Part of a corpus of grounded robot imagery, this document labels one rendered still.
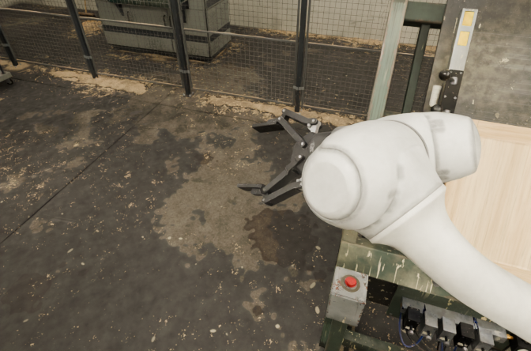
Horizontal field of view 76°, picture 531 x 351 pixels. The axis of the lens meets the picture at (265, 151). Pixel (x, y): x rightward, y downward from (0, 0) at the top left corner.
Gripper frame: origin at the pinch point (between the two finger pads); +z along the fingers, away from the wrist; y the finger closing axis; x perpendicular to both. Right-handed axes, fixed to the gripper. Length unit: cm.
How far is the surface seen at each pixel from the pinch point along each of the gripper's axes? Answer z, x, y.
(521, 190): -37, 100, -25
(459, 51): -23, 67, -67
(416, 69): -7, 71, -65
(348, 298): 8, 69, 25
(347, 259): 19, 84, 11
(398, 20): -6, 52, -75
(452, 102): -20, 73, -49
